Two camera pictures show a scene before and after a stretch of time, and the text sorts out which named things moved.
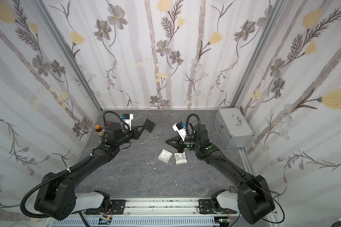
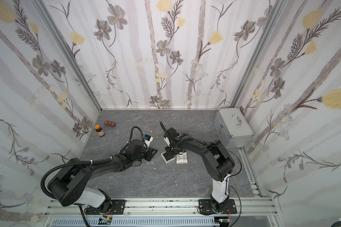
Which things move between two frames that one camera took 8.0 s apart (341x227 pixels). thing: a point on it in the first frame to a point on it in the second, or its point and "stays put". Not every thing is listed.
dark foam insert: [149, 125] to [167, 157]
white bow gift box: [180, 158] stays put
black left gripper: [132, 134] to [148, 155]
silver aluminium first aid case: [232, 129] stays put
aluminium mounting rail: [157, 208] stays put
